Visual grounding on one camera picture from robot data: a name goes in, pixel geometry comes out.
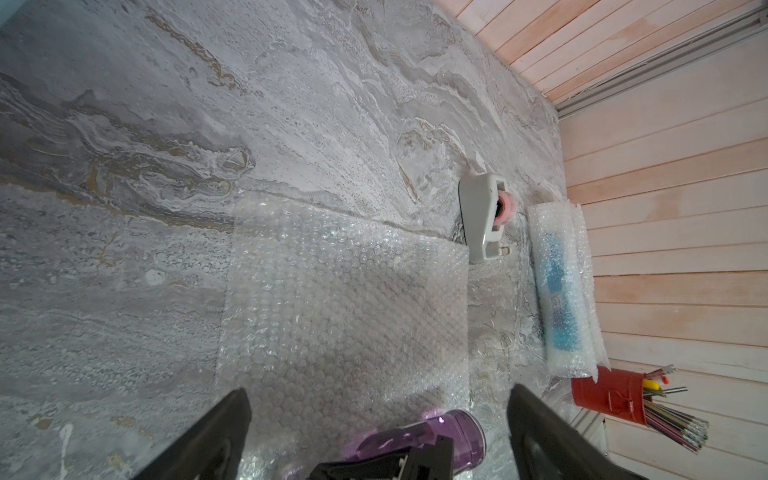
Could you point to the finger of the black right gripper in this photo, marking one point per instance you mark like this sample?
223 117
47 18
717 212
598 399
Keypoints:
426 462

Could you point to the red pen cup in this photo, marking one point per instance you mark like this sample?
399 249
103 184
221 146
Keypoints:
616 392

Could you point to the dark purple bottle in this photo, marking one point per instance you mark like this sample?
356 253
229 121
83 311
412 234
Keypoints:
469 442

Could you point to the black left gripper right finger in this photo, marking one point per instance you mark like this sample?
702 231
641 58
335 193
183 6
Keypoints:
546 447

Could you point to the pens in cup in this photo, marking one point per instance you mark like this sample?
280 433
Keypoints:
682 428

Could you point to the blue bottle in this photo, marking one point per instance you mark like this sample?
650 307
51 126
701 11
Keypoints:
561 294

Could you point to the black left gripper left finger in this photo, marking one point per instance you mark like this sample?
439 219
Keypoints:
212 448

